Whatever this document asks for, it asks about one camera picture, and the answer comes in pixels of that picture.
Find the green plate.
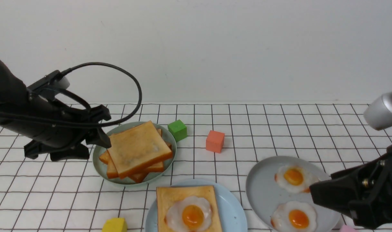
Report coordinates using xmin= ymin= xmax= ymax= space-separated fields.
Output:
xmin=92 ymin=121 xmax=177 ymax=188

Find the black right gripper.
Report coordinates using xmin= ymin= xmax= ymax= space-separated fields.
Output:
xmin=310 ymin=145 xmax=392 ymax=229

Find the fried egg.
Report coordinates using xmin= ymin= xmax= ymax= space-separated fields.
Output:
xmin=274 ymin=165 xmax=320 ymax=194
xmin=165 ymin=196 xmax=213 ymax=232
xmin=271 ymin=201 xmax=318 ymax=232

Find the light blue plate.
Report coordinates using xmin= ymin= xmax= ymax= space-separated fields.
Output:
xmin=143 ymin=178 xmax=248 ymax=232

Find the toast slice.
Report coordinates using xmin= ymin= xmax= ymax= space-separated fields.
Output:
xmin=107 ymin=121 xmax=173 ymax=179
xmin=99 ymin=129 xmax=172 ymax=173
xmin=156 ymin=186 xmax=223 ymax=232

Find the white grid tablecloth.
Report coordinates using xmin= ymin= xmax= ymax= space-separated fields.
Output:
xmin=0 ymin=104 xmax=392 ymax=232

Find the yellow foam cube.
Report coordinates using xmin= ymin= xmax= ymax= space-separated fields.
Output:
xmin=101 ymin=217 xmax=128 ymax=232

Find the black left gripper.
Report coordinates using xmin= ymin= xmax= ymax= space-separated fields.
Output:
xmin=24 ymin=75 xmax=112 ymax=161

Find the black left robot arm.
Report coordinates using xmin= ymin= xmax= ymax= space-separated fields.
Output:
xmin=0 ymin=60 xmax=111 ymax=161

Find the orange foam cube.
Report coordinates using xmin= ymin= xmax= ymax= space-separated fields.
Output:
xmin=205 ymin=130 xmax=225 ymax=153

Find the toast slice top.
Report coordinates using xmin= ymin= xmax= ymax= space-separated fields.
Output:
xmin=107 ymin=121 xmax=173 ymax=179

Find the green foam cube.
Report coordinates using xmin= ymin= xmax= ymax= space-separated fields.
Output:
xmin=167 ymin=120 xmax=187 ymax=141

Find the grey plate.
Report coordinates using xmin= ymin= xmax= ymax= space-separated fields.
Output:
xmin=246 ymin=156 xmax=342 ymax=232

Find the black cable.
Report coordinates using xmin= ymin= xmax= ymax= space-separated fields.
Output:
xmin=0 ymin=62 xmax=142 ymax=129

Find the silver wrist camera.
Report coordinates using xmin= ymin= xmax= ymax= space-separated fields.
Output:
xmin=363 ymin=92 xmax=392 ymax=131

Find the pink foam cube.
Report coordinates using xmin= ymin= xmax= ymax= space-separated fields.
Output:
xmin=339 ymin=224 xmax=358 ymax=232

